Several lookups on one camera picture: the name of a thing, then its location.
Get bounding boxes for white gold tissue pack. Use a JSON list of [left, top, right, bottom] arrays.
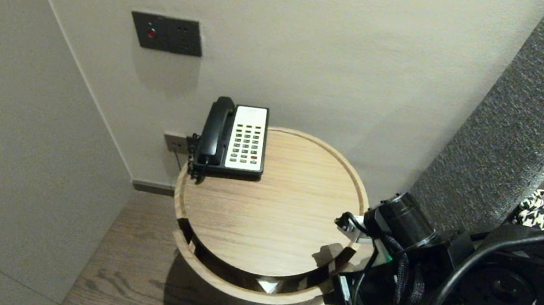
[[255, 278, 284, 295]]

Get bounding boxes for round wooden nightstand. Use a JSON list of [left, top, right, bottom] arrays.
[[166, 118, 377, 288]]

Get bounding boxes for grey fabric headboard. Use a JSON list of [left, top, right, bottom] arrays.
[[406, 0, 544, 242]]

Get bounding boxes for white black telephone base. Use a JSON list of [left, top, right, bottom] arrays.
[[193, 100, 270, 181]]

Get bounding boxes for black telephone handset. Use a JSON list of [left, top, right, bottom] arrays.
[[195, 95, 237, 169]]

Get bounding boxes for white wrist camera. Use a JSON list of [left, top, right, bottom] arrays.
[[333, 210, 377, 246]]

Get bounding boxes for black braided cable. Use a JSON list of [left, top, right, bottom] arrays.
[[372, 235, 430, 305]]

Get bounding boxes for black coiled phone cord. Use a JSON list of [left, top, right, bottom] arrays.
[[183, 134, 211, 185]]

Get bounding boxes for grey wall socket plate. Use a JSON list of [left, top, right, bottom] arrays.
[[162, 133, 191, 156]]

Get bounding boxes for dark wall switch panel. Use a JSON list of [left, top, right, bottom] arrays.
[[128, 11, 206, 58]]

